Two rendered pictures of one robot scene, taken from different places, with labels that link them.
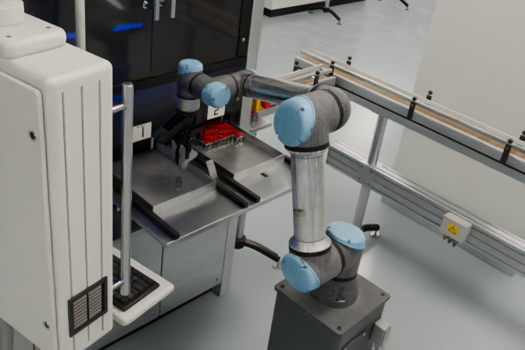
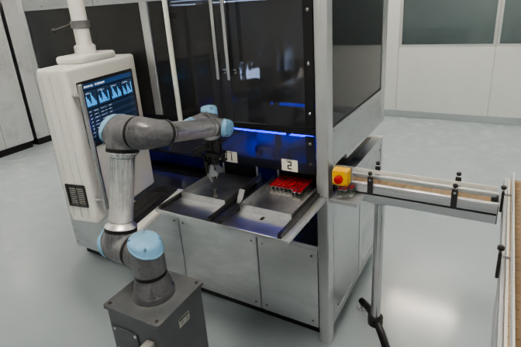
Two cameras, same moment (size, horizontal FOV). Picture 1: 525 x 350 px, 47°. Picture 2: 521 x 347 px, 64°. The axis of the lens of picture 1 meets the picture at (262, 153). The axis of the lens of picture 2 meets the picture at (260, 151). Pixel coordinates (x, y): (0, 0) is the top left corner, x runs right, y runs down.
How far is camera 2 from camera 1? 2.26 m
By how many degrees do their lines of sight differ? 71
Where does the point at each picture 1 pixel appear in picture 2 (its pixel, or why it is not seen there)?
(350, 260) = (126, 258)
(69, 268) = (63, 167)
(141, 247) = (241, 242)
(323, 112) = (112, 125)
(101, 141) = (64, 108)
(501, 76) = not seen: outside the picture
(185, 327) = (274, 333)
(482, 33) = not seen: outside the picture
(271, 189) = (243, 225)
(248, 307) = not seen: outside the picture
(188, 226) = (176, 209)
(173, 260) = (268, 270)
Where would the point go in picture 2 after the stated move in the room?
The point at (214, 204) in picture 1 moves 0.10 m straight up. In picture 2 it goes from (206, 211) to (204, 190)
